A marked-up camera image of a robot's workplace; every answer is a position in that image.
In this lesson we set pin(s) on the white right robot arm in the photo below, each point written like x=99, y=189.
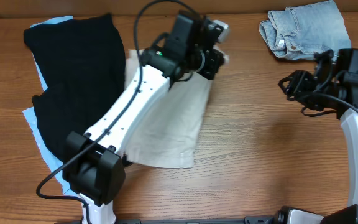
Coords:
x=347, y=114

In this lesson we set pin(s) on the beige shorts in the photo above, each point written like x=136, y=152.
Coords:
x=168, y=134

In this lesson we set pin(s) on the light blue garment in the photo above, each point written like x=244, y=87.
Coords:
x=29, y=114

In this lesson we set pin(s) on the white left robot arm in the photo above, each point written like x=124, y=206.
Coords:
x=95, y=164

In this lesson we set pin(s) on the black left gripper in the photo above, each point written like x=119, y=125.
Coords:
x=214, y=64

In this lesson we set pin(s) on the light blue denim shorts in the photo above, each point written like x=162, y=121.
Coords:
x=298, y=33

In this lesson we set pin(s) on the black garment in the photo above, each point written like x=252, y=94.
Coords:
x=83, y=64

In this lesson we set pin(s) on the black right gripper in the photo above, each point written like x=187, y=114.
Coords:
x=301, y=86

